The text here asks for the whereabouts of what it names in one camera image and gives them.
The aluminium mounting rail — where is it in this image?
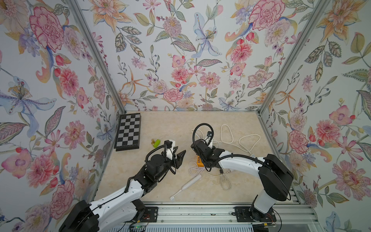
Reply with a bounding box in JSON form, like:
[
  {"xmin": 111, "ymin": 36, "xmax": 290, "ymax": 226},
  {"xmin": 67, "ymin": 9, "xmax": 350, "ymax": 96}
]
[{"xmin": 71, "ymin": 202, "xmax": 319, "ymax": 226}]

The green small object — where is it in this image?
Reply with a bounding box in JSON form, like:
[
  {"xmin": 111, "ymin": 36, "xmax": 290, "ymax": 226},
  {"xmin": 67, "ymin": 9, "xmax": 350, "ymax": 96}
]
[{"xmin": 153, "ymin": 139, "xmax": 161, "ymax": 148}]

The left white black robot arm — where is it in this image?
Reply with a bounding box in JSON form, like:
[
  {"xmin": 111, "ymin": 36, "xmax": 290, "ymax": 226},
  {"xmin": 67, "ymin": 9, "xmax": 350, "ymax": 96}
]
[{"xmin": 59, "ymin": 150, "xmax": 186, "ymax": 232}]

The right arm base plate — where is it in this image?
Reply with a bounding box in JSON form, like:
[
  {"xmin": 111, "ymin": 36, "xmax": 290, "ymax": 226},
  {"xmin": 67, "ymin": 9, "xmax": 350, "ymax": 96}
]
[{"xmin": 232, "ymin": 206, "xmax": 277, "ymax": 223}]

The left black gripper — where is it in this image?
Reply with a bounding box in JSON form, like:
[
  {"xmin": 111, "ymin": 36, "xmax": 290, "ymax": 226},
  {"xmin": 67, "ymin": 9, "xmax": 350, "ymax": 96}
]
[{"xmin": 154, "ymin": 147, "xmax": 187, "ymax": 181}]

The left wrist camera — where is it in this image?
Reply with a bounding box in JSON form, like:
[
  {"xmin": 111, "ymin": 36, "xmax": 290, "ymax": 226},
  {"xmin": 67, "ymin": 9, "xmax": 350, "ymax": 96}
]
[{"xmin": 164, "ymin": 140, "xmax": 175, "ymax": 160}]

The orange power strip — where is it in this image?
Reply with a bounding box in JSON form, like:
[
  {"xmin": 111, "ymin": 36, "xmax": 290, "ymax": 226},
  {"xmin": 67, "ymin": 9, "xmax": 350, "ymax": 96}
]
[{"xmin": 196, "ymin": 156, "xmax": 204, "ymax": 168}]

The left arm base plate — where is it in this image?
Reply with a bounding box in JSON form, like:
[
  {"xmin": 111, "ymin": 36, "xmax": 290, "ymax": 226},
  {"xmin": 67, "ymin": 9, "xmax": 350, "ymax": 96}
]
[{"xmin": 119, "ymin": 207, "xmax": 158, "ymax": 223}]

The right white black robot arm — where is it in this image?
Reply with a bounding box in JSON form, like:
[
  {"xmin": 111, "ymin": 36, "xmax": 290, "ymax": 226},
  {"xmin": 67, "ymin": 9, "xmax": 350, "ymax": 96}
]
[{"xmin": 191, "ymin": 139, "xmax": 294, "ymax": 214}]

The black white checkerboard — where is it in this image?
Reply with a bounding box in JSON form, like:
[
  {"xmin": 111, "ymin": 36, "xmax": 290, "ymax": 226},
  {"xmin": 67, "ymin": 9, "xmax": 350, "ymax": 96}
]
[{"xmin": 114, "ymin": 113, "xmax": 141, "ymax": 151}]

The white power strip cord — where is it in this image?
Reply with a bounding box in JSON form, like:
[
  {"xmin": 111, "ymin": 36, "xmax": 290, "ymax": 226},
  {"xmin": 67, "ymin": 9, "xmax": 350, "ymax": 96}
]
[{"xmin": 191, "ymin": 124, "xmax": 261, "ymax": 156}]

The white electric toothbrush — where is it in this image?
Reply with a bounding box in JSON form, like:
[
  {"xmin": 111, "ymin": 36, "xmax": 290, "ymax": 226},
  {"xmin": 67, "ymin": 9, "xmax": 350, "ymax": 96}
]
[{"xmin": 170, "ymin": 174, "xmax": 202, "ymax": 201}]

